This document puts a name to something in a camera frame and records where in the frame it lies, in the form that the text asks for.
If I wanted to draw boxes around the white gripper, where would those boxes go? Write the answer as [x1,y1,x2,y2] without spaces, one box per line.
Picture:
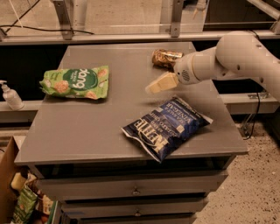
[145,52,200,94]

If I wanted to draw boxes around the orange soda can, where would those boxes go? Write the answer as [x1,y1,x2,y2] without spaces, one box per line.
[151,49,184,68]

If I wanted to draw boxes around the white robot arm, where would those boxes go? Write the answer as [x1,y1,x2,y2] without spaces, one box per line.
[145,31,280,101]

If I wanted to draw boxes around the blue kettle chip bag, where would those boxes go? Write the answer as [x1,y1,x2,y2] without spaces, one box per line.
[122,96,213,163]

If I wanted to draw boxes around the green rice chip bag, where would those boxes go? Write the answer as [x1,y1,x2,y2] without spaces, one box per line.
[39,66,109,100]

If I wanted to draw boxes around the green snack bag in box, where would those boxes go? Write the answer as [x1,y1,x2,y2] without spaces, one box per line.
[12,185,38,224]

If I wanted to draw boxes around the grey drawer cabinet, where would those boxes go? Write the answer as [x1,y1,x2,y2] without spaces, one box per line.
[16,44,247,224]

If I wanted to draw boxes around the white pump bottle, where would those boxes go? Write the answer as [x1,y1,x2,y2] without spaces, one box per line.
[0,80,24,110]

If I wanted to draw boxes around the cardboard box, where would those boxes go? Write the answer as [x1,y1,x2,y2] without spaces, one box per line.
[0,137,22,224]

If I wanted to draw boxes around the metal bracket right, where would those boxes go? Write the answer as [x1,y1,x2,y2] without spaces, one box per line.
[170,0,184,38]

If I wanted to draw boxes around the metal bracket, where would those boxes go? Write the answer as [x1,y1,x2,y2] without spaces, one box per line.
[52,0,74,40]
[170,0,184,38]

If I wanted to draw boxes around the metal bracket left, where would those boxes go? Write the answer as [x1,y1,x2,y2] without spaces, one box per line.
[52,0,74,40]

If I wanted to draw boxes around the black cable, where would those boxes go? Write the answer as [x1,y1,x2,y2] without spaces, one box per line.
[0,0,95,36]

